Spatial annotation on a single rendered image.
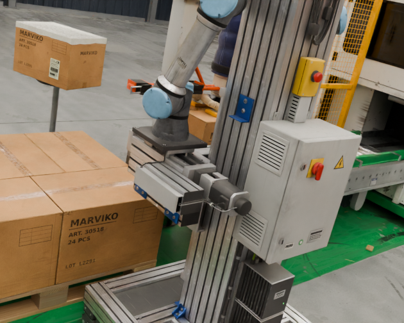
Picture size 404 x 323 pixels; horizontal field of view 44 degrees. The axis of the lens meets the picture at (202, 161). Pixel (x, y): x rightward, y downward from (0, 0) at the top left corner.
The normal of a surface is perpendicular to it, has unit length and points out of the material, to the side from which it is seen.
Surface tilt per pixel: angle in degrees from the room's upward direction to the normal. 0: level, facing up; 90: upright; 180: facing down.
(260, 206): 90
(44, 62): 90
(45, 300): 90
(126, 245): 90
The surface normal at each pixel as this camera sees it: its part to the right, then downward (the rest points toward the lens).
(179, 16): -0.76, 0.09
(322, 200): 0.62, 0.39
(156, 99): -0.42, 0.36
